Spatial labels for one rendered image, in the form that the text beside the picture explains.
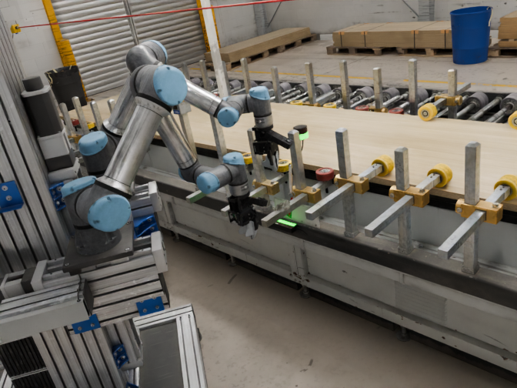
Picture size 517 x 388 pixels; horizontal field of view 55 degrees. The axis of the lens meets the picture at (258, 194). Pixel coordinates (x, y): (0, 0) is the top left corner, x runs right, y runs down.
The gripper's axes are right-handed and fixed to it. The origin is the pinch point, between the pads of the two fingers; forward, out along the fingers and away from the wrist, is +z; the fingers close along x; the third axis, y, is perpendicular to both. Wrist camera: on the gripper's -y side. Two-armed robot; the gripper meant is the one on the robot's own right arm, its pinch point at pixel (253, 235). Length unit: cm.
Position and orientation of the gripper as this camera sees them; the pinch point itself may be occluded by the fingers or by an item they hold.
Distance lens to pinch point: 195.6
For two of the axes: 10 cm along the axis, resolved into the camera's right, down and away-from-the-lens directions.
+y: -6.9, 4.1, -6.0
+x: 7.1, 1.9, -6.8
